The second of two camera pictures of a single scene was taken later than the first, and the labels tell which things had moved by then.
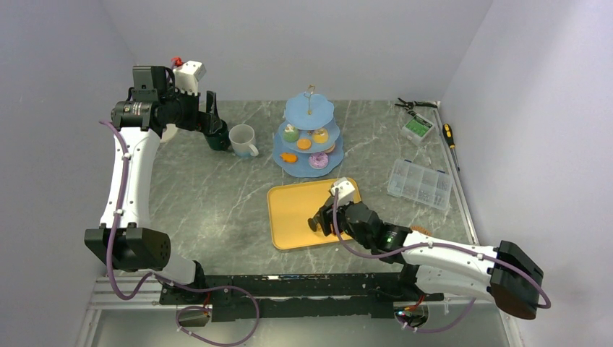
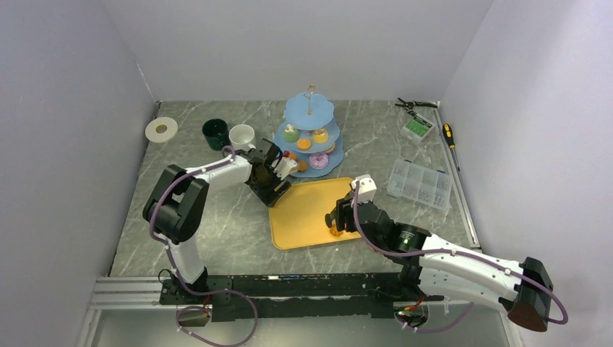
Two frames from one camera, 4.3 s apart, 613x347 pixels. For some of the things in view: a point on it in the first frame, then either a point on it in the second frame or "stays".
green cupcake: (290, 133) stays
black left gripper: (203, 121) → (264, 194)
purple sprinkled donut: (318, 160) stays
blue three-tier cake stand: (308, 144) stays
